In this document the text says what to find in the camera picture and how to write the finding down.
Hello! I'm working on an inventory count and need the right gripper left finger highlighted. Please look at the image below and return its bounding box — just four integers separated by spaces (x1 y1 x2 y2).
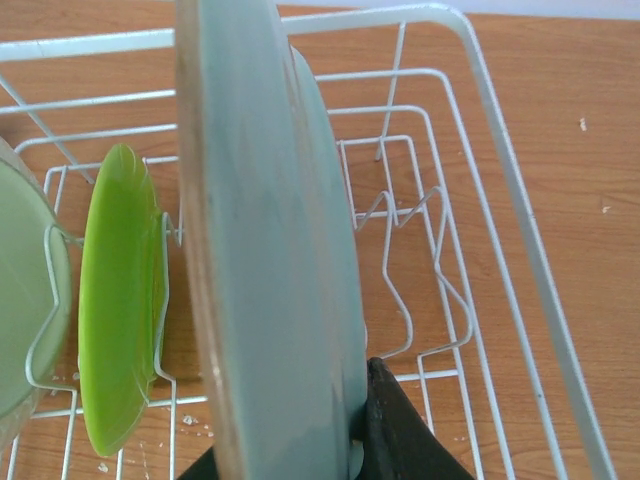
177 447 218 480

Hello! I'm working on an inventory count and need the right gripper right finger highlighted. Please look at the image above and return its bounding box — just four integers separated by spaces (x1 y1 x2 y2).
357 357 473 479

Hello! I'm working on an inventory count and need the white wire dish rack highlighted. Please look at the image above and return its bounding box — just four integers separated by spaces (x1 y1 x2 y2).
0 2 619 480

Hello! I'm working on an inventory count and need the lime green plate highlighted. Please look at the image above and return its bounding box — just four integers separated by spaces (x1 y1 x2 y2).
78 143 165 457

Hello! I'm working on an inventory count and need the teal flower plate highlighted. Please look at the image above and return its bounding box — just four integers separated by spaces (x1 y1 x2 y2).
175 1 367 479

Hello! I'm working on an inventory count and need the floral patterned bowl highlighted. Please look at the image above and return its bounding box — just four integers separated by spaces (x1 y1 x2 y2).
1 141 73 448

